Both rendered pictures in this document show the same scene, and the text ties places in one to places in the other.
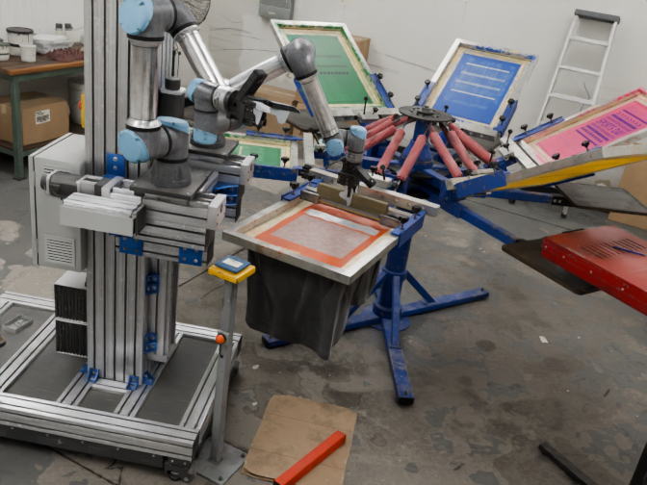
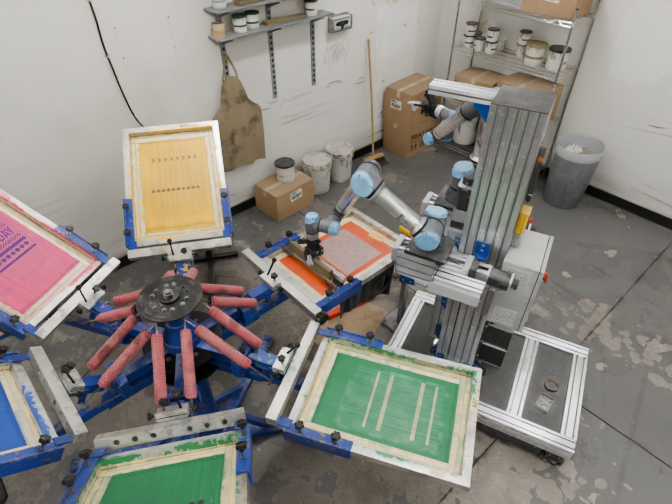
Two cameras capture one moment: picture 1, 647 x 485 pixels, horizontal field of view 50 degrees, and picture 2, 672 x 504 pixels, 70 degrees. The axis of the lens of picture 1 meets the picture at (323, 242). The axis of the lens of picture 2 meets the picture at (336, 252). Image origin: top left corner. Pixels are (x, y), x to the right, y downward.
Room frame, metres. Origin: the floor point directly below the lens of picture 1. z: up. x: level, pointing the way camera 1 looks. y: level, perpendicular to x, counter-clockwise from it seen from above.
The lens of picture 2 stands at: (4.89, 0.87, 2.89)
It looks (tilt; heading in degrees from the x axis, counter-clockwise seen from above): 40 degrees down; 203
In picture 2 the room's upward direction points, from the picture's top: straight up
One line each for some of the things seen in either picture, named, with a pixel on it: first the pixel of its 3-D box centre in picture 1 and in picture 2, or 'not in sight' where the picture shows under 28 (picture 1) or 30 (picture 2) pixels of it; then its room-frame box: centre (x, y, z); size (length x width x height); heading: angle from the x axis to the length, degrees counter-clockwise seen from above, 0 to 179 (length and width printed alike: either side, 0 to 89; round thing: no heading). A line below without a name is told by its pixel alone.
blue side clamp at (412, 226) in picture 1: (407, 228); (279, 247); (2.93, -0.37, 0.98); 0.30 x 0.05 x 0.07; 156
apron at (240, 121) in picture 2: not in sight; (236, 113); (1.52, -1.57, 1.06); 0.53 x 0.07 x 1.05; 156
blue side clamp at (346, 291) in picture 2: (300, 194); (339, 295); (3.16, 0.14, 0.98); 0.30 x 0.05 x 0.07; 156
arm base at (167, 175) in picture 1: (170, 167); (458, 191); (2.37, 0.58, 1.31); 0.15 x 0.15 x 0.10
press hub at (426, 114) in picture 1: (404, 219); (195, 378); (3.78, -0.45, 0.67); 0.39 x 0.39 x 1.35
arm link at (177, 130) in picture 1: (170, 137); (462, 174); (2.37, 0.59, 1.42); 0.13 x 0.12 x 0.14; 150
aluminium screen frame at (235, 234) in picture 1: (328, 227); (337, 253); (2.82, -0.01, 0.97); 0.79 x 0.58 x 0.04; 156
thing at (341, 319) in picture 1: (357, 293); not in sight; (2.69, -0.18, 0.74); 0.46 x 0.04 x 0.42; 156
